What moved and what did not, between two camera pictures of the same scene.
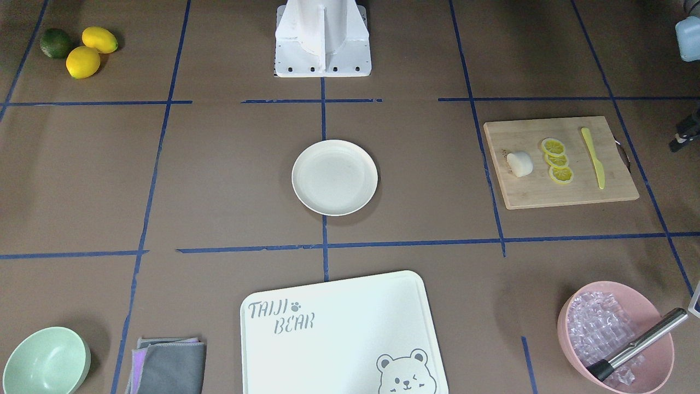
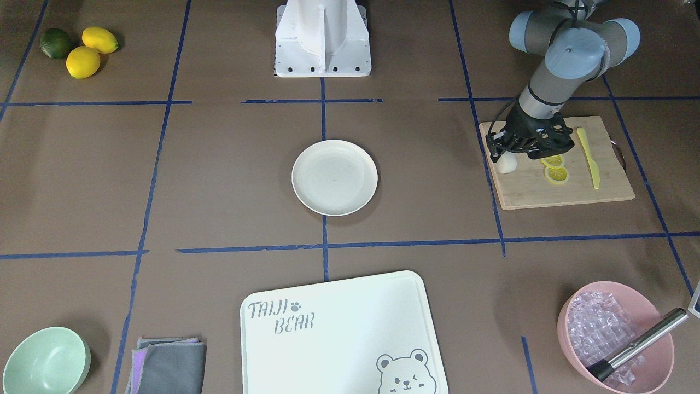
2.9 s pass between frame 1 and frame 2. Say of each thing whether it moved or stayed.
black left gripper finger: moved
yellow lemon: stayed
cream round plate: stayed
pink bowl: stayed
